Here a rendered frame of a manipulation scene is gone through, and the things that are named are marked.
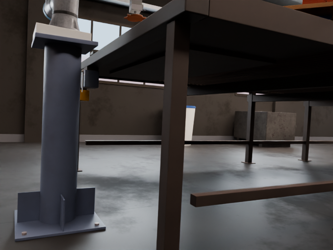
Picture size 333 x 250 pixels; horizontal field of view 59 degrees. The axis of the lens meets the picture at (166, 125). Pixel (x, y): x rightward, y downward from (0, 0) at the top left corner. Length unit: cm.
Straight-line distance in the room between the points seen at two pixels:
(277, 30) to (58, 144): 104
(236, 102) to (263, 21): 565
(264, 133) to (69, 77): 476
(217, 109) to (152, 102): 152
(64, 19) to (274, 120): 491
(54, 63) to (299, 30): 104
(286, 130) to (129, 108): 303
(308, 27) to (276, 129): 477
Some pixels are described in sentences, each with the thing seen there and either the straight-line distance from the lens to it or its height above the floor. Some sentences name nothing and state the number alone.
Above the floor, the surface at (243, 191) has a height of 27.
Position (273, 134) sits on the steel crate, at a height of 25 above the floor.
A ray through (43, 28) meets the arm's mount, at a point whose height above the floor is 89.
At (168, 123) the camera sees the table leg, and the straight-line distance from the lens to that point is 97.
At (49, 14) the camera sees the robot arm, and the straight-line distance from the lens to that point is 172.
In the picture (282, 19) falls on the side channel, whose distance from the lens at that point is 118.
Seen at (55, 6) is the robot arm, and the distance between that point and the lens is 158.
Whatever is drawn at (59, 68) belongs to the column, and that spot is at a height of 74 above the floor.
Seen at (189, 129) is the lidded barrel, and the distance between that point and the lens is 526.
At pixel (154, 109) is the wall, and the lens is 564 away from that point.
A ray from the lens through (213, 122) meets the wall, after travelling 635.
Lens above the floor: 56
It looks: 2 degrees down
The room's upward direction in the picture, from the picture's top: 3 degrees clockwise
